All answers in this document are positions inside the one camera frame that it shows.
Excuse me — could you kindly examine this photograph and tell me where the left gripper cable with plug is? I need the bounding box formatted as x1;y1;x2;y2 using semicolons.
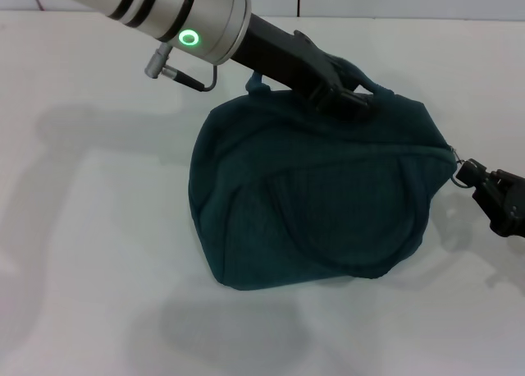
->
143;42;218;94

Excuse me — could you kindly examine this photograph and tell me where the dark teal insulated lunch bag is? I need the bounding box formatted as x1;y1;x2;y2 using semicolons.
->
187;55;465;291

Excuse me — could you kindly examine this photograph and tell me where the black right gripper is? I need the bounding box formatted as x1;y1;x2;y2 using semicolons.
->
455;158;525;238

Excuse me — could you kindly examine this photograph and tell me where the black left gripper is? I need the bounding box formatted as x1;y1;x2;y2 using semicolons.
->
231;11;378;126

